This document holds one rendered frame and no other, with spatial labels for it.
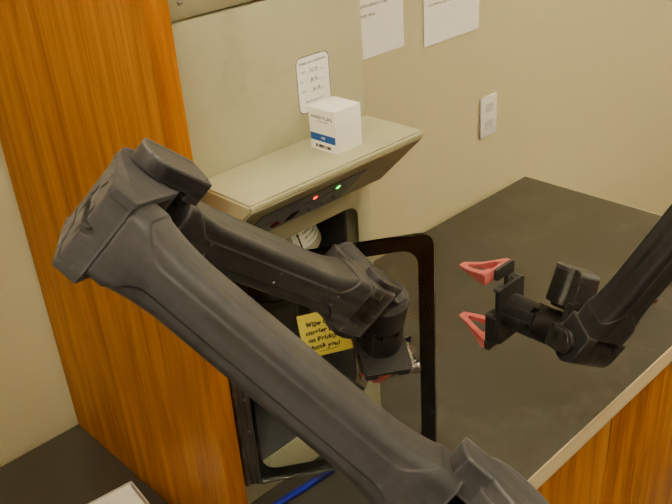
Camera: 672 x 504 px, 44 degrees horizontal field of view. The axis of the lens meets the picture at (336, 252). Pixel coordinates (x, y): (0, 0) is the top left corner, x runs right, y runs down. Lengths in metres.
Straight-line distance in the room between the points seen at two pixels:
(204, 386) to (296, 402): 0.51
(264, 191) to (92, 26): 0.27
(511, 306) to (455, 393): 0.33
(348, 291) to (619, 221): 1.40
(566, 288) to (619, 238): 0.89
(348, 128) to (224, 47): 0.20
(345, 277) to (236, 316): 0.33
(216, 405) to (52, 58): 0.49
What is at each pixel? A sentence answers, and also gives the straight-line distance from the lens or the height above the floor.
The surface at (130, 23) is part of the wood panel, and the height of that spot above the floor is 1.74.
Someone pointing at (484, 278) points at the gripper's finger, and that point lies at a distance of 1.30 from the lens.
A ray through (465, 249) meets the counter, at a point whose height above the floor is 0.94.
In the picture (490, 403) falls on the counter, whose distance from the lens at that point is 1.57.
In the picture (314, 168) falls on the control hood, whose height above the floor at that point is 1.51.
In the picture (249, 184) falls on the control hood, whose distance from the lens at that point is 1.05.
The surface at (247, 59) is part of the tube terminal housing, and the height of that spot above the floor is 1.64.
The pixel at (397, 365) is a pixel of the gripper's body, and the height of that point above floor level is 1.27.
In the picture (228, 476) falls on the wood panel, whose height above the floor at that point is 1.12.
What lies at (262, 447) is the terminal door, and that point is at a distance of 1.31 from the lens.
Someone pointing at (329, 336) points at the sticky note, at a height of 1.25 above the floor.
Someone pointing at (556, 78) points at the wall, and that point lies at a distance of 2.54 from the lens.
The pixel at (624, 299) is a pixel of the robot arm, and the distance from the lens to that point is 1.18.
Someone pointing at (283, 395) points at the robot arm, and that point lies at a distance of 0.60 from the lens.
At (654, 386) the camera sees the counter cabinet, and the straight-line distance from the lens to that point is 1.86.
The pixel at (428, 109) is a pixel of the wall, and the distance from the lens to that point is 2.08.
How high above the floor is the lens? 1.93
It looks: 29 degrees down
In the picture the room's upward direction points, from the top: 4 degrees counter-clockwise
